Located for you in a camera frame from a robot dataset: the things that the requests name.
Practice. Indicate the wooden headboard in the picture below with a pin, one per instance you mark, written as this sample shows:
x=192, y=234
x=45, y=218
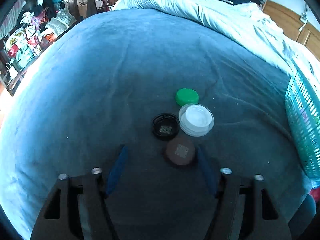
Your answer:
x=293, y=27

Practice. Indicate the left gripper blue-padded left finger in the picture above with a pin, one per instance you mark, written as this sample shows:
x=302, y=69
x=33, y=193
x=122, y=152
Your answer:
x=75, y=206

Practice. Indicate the light blue duvet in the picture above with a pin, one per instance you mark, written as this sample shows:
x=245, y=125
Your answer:
x=245, y=24

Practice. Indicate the black bottle cap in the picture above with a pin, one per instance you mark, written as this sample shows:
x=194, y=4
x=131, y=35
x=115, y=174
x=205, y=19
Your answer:
x=165, y=126

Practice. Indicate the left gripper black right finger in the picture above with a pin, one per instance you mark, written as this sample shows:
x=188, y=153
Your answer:
x=244, y=208

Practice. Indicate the large clear white lid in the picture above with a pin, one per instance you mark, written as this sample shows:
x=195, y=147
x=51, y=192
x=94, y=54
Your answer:
x=195, y=120

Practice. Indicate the brown bottle cap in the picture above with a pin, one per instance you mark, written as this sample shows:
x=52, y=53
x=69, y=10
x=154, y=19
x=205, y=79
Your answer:
x=180, y=151

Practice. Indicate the blue bed sheet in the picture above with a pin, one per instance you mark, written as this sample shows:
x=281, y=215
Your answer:
x=99, y=87

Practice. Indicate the cluttered side table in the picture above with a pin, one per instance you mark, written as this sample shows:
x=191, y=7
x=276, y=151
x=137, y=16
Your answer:
x=28, y=28

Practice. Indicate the green bottle cap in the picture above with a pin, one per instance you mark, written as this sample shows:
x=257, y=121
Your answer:
x=185, y=96

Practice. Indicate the light blue plastic basket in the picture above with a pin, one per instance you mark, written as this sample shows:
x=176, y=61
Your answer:
x=302, y=108

